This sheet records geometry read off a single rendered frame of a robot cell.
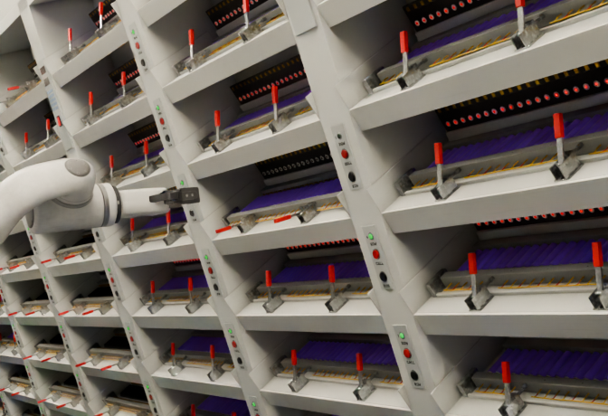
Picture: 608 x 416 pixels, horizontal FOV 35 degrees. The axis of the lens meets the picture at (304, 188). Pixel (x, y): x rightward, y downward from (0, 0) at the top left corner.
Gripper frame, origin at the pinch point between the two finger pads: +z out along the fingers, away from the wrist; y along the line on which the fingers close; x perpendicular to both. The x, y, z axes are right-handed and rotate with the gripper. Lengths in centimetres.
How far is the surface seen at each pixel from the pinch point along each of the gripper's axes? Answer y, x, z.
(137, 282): -100, -18, 27
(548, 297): 70, -25, 27
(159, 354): -100, -40, 31
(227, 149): -9.5, 10.4, 15.9
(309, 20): 37.3, 26.7, 11.2
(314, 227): 16.4, -9.4, 19.5
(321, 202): 14.6, -4.5, 23.1
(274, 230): 1.0, -8.7, 19.2
